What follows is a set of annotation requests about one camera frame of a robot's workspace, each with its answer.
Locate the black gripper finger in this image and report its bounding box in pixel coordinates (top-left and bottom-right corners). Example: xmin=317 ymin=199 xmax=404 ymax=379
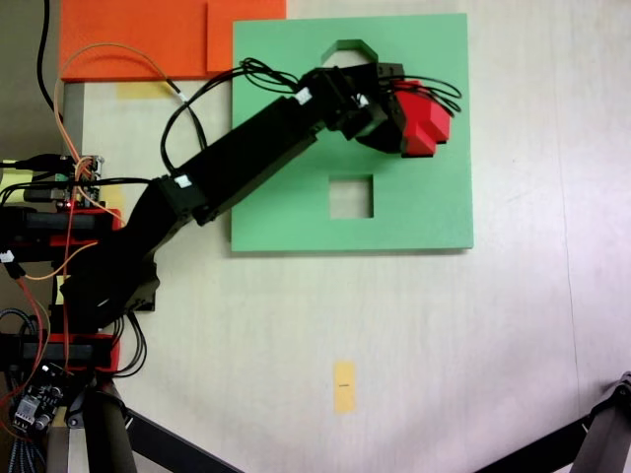
xmin=355 ymin=105 xmax=405 ymax=157
xmin=377 ymin=61 xmax=408 ymax=93

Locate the red cross columnar block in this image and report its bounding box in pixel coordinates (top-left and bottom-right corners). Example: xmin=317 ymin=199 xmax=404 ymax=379
xmin=396 ymin=79 xmax=453 ymax=160

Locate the flat orange block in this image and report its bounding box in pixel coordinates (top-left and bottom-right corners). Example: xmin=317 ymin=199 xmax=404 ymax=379
xmin=58 ymin=0 xmax=288 ymax=83

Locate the flat green shape board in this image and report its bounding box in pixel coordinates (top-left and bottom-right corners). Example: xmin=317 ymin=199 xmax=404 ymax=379
xmin=229 ymin=13 xmax=475 ymax=255

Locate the pale yellow tape strip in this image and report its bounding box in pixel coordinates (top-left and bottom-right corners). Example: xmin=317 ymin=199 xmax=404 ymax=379
xmin=115 ymin=82 xmax=172 ymax=100

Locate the long yellow tape strip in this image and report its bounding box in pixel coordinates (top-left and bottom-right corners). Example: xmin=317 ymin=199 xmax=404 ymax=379
xmin=333 ymin=360 xmax=357 ymax=414

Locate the small yellow tape piece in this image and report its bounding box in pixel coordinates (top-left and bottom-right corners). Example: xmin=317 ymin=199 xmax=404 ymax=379
xmin=105 ymin=184 xmax=125 ymax=214

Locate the red table clamp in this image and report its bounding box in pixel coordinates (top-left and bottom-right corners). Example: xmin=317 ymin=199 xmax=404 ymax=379
xmin=0 ymin=206 xmax=124 ymax=260
xmin=0 ymin=333 xmax=122 ymax=373

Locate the dark grey tripod leg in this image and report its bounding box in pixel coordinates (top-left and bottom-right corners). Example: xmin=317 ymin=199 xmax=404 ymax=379
xmin=472 ymin=372 xmax=631 ymax=473

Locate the black board with capacitors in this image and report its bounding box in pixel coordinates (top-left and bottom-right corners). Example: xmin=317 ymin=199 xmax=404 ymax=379
xmin=9 ymin=362 xmax=75 ymax=435

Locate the thin black gripper wire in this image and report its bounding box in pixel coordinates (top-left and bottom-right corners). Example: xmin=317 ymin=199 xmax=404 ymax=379
xmin=393 ymin=76 xmax=463 ymax=118

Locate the thin black arm wire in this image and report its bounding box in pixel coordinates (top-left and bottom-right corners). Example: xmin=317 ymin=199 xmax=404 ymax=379
xmin=160 ymin=57 xmax=300 ymax=174

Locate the orange cable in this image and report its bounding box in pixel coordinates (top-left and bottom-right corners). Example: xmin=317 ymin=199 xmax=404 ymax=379
xmin=51 ymin=42 xmax=187 ymax=169

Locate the circuit board with wires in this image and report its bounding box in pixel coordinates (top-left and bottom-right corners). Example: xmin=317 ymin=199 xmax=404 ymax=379
xmin=53 ymin=155 xmax=107 ymax=208

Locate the black base wire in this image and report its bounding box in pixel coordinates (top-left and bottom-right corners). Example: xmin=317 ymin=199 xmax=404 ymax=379
xmin=115 ymin=312 xmax=149 ymax=378

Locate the thick black cable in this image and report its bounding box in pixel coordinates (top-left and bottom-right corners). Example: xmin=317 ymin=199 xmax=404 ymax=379
xmin=37 ymin=0 xmax=59 ymax=113

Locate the grey braided cable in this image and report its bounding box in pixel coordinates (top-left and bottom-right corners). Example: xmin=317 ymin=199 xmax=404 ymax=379
xmin=0 ymin=307 xmax=50 ymax=473

